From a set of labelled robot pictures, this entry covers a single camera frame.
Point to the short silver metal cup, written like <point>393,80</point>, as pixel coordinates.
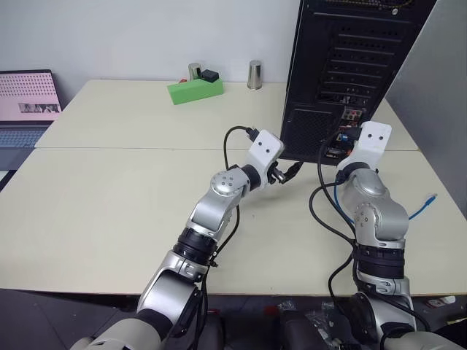
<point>194,71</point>

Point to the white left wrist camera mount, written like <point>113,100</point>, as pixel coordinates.
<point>265,148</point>

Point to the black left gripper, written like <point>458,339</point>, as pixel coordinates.
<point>273,176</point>

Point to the small black box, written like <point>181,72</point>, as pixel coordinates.
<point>211,75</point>

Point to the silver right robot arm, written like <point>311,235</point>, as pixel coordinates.
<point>379,215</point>

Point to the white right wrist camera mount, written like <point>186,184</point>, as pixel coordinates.
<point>370,143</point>

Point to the green plastic box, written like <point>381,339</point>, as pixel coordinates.
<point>195,92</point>

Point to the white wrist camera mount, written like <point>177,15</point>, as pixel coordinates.
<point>265,148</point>
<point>370,143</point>

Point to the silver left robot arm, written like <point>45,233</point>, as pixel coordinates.
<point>219,204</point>

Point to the tall silver metal cup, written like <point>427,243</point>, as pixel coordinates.
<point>255,74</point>

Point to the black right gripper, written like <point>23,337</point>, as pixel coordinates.
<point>353,132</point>

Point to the open laptop with pink screen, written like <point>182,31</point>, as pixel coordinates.
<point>25,102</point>

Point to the black computer tower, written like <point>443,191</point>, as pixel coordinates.
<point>339,73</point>

